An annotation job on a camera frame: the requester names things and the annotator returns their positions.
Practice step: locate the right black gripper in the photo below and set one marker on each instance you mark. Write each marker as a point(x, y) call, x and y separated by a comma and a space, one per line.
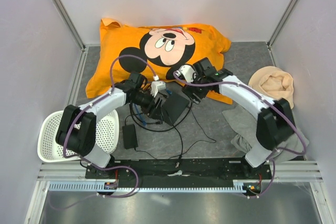
point(190, 89)

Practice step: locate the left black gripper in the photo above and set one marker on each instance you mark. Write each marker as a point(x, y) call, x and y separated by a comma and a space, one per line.
point(156, 114)

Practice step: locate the black network switch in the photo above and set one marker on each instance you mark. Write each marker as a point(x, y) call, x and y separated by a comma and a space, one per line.
point(173, 107)

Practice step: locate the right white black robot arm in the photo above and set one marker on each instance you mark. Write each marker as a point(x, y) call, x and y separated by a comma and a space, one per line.
point(274, 118)

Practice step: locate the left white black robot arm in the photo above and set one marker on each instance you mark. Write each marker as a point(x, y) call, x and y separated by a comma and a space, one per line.
point(77, 129)

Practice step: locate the black power adapter brick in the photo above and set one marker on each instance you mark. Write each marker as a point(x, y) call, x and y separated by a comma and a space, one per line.
point(130, 139)

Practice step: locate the orange Mickey Mouse pillow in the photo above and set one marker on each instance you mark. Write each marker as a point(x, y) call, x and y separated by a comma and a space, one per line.
point(151, 50)

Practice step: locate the white perforated plastic basket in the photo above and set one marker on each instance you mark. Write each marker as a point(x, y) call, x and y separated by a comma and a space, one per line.
point(107, 135)

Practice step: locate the grey cloth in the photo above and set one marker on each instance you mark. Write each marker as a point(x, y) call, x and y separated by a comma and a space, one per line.
point(244, 125)

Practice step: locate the peach towel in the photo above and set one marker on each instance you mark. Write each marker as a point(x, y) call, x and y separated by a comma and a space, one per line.
point(273, 82)

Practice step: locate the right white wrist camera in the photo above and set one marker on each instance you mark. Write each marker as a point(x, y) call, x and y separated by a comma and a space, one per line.
point(187, 72)

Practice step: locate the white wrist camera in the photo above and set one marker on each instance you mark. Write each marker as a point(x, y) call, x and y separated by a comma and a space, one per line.
point(157, 85)
point(187, 72)

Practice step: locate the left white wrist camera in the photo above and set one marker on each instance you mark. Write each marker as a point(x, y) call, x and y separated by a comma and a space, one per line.
point(157, 85)

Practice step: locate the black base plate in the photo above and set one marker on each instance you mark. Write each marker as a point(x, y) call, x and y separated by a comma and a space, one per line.
point(219, 168)

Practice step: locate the slotted cable duct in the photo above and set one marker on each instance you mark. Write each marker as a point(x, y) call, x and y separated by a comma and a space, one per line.
point(237, 187)

